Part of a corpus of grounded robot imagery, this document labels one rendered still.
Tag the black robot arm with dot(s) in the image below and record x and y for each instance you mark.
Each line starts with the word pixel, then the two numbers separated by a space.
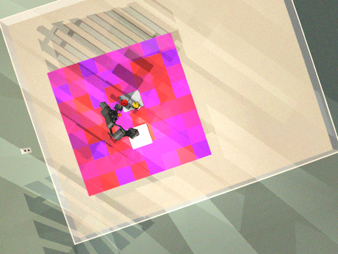
pixel 108 113

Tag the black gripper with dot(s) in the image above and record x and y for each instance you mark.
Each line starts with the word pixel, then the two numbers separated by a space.
pixel 118 107

